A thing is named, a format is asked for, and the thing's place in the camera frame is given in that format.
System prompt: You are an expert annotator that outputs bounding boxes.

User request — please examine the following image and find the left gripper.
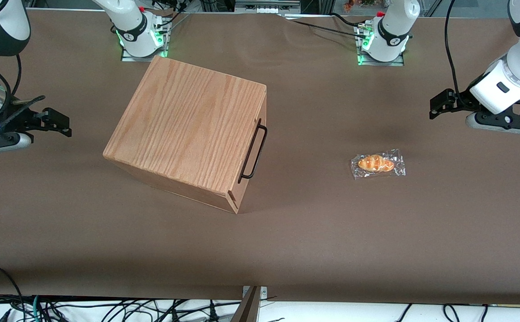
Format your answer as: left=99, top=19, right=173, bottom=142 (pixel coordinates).
left=430, top=89, right=482, bottom=119

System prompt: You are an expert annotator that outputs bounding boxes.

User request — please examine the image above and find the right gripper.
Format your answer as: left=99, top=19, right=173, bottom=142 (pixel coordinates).
left=0, top=82, right=72, bottom=136

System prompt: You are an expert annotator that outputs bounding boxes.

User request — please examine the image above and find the black metal drawer handle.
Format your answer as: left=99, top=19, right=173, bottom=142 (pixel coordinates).
left=238, top=119, right=269, bottom=184

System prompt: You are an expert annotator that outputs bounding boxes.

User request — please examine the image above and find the wooden drawer cabinet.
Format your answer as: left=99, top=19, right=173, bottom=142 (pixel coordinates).
left=102, top=55, right=269, bottom=215

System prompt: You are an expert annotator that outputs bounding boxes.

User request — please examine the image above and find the bread roll in plastic wrap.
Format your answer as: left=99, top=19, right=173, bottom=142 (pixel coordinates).
left=350, top=149, right=407, bottom=180

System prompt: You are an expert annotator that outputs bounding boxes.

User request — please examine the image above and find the brown table cover sheet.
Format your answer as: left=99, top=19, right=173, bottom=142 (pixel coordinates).
left=0, top=9, right=520, bottom=305

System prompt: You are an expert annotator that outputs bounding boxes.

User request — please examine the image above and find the grey power strip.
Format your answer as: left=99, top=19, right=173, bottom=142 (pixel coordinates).
left=234, top=0, right=302, bottom=14

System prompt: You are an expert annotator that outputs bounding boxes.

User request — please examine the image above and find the dark brown stand pole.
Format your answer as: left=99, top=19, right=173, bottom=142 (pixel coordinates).
left=231, top=286, right=261, bottom=322

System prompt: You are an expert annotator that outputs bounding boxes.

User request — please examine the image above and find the metal table clamp plate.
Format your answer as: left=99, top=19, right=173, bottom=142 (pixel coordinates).
left=242, top=286, right=268, bottom=299

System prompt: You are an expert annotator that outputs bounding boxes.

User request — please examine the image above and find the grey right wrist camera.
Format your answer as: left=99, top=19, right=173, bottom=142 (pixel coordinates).
left=0, top=130, right=33, bottom=157

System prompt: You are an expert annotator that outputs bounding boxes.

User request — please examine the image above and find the short black cable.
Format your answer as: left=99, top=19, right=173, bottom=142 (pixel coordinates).
left=331, top=12, right=370, bottom=27

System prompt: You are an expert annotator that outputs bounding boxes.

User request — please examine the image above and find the long black cable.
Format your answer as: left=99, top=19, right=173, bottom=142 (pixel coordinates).
left=287, top=19, right=360, bottom=36

